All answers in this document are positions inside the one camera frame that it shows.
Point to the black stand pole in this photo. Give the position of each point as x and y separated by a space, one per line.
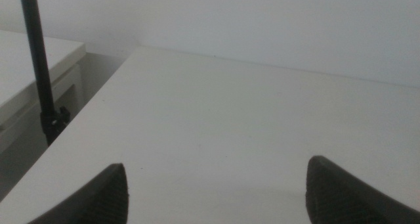
36 53

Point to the white side cabinet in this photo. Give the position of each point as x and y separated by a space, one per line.
19 63

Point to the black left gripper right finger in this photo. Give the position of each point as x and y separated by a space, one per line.
338 201

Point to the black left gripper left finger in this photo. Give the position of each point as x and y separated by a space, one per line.
101 201

